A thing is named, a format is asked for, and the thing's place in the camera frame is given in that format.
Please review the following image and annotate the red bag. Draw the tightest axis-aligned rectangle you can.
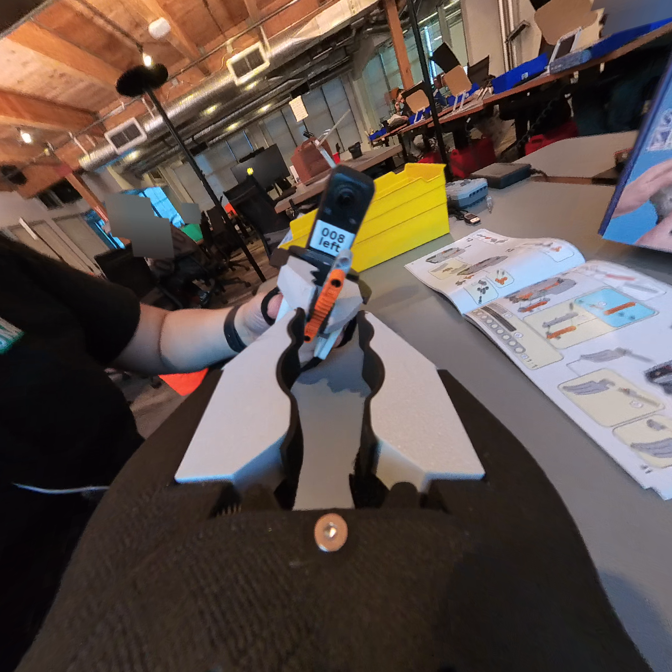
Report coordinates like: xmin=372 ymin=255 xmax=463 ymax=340
xmin=450 ymin=138 xmax=498 ymax=178
xmin=524 ymin=122 xmax=579 ymax=154

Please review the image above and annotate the person's left forearm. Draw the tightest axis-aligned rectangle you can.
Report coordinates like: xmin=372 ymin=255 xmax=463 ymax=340
xmin=112 ymin=303 xmax=247 ymax=375

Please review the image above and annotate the blue toy box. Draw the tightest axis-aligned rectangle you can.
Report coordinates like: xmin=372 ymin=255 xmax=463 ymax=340
xmin=598 ymin=67 xmax=672 ymax=249

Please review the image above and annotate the black office chair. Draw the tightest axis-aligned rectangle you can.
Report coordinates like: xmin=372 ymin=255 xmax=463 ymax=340
xmin=222 ymin=175 xmax=276 ymax=263

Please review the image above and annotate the black monitor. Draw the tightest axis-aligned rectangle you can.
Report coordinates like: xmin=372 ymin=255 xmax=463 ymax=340
xmin=230 ymin=143 xmax=291 ymax=186

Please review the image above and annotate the white drawstring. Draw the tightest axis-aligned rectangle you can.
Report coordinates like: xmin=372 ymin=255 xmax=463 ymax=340
xmin=15 ymin=482 xmax=108 ymax=495

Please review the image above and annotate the yellow plastic bin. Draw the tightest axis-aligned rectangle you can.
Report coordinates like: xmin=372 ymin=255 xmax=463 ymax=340
xmin=277 ymin=162 xmax=451 ymax=275

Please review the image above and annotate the blue storage bin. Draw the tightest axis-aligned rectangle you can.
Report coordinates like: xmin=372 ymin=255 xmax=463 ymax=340
xmin=490 ymin=51 xmax=553 ymax=89
xmin=587 ymin=18 xmax=672 ymax=56

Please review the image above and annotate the silver ventilation duct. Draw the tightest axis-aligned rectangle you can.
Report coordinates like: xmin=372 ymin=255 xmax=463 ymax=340
xmin=78 ymin=0 xmax=392 ymax=175

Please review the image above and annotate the grey toy battery box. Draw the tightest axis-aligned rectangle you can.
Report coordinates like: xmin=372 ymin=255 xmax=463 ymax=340
xmin=444 ymin=177 xmax=490 ymax=207

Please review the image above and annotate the person's left hand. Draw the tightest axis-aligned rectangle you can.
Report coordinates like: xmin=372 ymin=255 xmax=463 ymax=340
xmin=235 ymin=291 xmax=295 ymax=350

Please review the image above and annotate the white air vent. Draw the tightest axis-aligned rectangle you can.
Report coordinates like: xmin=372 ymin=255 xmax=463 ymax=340
xmin=226 ymin=41 xmax=272 ymax=86
xmin=104 ymin=115 xmax=149 ymax=154

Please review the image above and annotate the grey desk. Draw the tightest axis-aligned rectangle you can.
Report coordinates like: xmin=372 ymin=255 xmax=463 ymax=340
xmin=252 ymin=128 xmax=672 ymax=672

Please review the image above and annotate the orange floor object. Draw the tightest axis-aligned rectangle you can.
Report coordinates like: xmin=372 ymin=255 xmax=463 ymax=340
xmin=156 ymin=369 xmax=209 ymax=396

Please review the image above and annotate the black wristband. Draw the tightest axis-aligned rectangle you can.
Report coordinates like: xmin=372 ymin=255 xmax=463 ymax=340
xmin=223 ymin=306 xmax=249 ymax=354

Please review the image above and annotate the black floor lamp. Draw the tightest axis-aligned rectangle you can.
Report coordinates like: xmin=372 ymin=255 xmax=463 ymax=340
xmin=405 ymin=0 xmax=453 ymax=166
xmin=114 ymin=63 xmax=267 ymax=285

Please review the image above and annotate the black flat device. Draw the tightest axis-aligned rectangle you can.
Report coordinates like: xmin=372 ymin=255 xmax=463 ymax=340
xmin=469 ymin=162 xmax=532 ymax=190

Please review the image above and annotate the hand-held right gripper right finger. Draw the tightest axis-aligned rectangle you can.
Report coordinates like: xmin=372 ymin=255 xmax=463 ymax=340
xmin=348 ymin=310 xmax=487 ymax=510

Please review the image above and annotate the orange toy beam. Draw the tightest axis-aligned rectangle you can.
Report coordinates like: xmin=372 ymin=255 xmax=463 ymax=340
xmin=303 ymin=269 xmax=346 ymax=343

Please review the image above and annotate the open instruction booklet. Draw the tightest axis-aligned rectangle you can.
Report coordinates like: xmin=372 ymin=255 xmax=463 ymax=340
xmin=404 ymin=228 xmax=672 ymax=501

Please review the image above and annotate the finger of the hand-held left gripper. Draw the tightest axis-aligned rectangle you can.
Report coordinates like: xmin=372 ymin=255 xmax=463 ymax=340
xmin=321 ymin=279 xmax=367 ymax=338
xmin=276 ymin=260 xmax=321 ymax=322

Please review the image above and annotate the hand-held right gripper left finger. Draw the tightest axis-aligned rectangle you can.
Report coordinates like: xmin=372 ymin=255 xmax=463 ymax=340
xmin=174 ymin=308 xmax=306 ymax=510

